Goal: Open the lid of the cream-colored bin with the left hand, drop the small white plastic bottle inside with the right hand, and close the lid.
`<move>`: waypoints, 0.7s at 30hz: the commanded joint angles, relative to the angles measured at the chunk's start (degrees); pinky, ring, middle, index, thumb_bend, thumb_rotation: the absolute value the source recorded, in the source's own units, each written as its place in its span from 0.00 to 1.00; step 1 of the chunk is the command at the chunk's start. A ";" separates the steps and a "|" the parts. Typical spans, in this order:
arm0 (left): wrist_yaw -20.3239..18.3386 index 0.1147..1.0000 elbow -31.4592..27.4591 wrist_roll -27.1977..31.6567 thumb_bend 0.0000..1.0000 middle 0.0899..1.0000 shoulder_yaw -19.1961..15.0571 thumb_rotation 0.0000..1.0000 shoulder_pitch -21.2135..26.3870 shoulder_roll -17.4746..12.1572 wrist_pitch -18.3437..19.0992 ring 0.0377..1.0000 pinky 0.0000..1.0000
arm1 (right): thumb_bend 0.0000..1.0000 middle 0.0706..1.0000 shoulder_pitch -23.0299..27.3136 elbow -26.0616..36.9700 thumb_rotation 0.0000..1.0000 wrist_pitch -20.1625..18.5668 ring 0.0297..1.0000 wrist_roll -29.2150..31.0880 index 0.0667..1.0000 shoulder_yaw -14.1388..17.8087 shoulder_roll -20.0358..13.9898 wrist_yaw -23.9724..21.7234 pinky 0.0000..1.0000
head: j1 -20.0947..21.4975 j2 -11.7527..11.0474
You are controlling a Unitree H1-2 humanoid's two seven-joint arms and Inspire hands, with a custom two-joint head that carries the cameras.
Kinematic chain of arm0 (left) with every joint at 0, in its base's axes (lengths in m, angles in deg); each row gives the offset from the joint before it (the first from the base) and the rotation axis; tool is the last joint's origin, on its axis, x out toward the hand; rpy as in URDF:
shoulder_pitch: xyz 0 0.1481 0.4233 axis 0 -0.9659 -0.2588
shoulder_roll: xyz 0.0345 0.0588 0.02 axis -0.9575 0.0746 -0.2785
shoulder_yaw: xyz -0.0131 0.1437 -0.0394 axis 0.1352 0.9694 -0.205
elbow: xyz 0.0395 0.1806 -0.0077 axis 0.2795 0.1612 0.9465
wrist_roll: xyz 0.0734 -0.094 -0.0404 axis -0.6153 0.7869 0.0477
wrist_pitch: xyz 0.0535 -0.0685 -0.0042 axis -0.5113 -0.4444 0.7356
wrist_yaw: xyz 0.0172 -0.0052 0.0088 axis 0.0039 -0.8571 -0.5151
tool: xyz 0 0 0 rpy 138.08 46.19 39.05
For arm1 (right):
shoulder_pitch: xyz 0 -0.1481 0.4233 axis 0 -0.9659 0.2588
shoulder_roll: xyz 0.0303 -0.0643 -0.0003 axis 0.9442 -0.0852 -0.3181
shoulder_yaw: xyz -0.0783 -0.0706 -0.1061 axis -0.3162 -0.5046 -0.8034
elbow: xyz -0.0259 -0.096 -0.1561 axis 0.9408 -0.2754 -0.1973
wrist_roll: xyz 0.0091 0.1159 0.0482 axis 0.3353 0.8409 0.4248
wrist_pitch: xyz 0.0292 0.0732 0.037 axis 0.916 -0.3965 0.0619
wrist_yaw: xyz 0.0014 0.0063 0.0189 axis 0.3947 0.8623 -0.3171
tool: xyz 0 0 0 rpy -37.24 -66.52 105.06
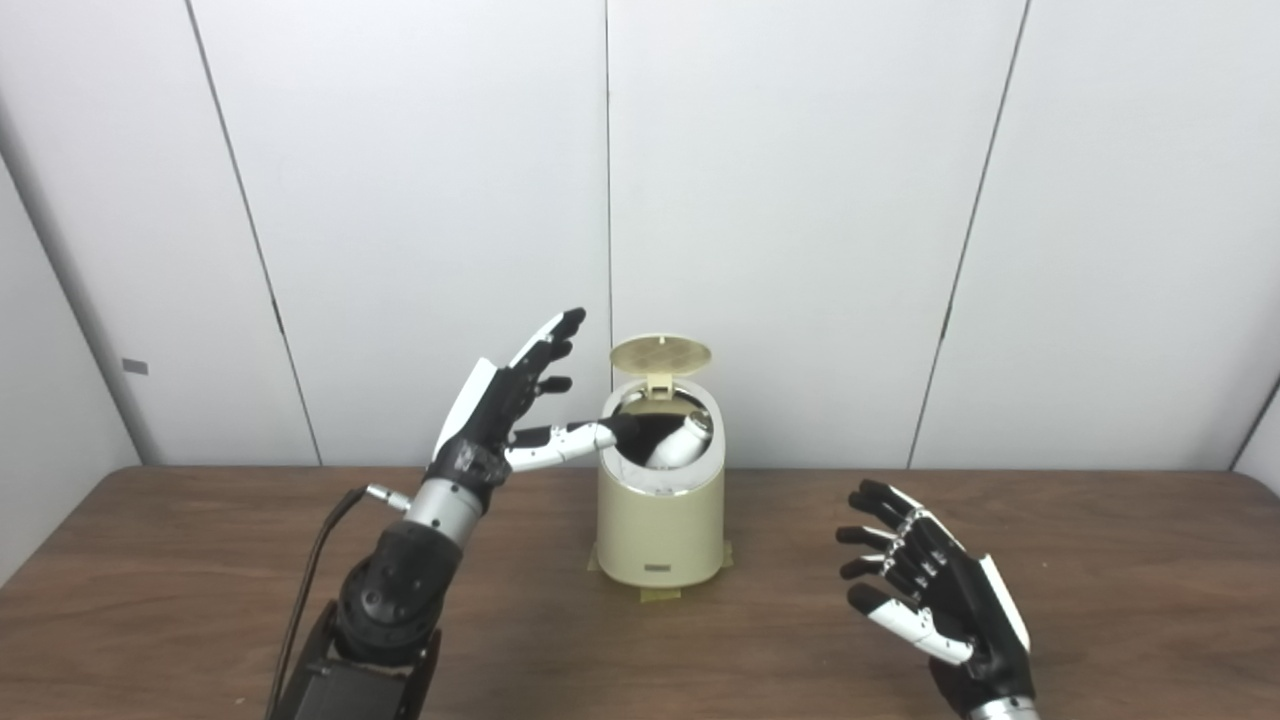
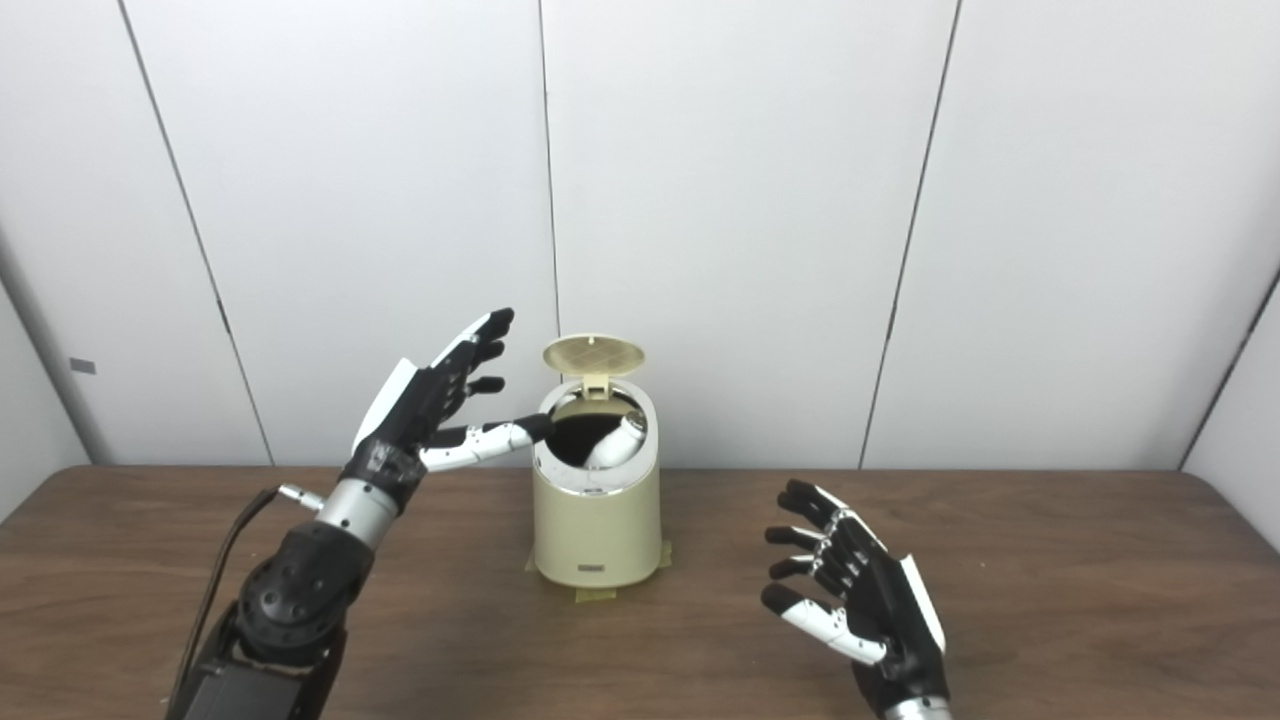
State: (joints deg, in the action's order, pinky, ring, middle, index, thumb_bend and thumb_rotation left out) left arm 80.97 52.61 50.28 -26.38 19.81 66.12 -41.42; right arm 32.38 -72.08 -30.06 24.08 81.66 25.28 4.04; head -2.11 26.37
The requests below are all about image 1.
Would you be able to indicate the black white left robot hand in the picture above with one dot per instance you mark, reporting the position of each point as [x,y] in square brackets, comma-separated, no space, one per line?
[490,420]

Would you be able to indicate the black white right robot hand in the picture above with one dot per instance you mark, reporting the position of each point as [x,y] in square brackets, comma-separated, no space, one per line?
[975,620]

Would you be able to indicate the small white plastic bottle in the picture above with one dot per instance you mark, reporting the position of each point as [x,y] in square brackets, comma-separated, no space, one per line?
[682,445]

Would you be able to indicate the cream-colored lidded bin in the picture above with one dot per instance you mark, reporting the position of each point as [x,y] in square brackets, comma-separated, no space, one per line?
[660,535]

